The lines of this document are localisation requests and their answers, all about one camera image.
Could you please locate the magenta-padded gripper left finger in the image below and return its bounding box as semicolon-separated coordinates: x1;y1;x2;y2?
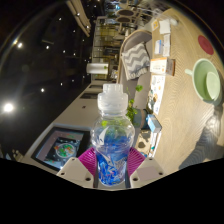
56;147;98;189

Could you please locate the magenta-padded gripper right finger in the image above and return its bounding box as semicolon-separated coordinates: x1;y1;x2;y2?
126;146;166;189

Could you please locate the clear blue-label drink bottle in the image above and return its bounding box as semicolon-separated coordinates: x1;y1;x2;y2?
90;83;136;187

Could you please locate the brown card stand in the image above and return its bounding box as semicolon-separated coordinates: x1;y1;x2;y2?
137;129;152;150

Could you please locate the light blue tissue pack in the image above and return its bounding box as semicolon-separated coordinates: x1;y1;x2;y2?
145;113;163;134

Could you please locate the green potted plant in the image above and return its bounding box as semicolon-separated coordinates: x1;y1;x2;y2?
124;84;148;129

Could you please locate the printed paper leaflet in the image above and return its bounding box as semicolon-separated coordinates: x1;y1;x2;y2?
148;73;167;116

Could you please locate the group of ceiling lights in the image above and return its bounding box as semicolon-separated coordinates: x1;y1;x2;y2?
3;9;84;114

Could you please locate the white cylindrical column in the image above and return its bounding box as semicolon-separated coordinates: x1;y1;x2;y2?
86;62;110;76

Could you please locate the small white brown box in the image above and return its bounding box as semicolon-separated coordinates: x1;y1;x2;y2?
149;57;176;77

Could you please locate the pale green mug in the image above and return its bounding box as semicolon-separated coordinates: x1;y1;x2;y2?
184;58;223;103

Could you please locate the flat round red coaster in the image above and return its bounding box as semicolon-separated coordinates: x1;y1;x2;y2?
197;34;215;56

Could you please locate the yellow card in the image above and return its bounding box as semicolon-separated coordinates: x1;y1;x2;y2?
151;19;160;33

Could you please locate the group of dining chairs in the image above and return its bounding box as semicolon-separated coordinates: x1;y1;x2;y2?
113;6;158;34

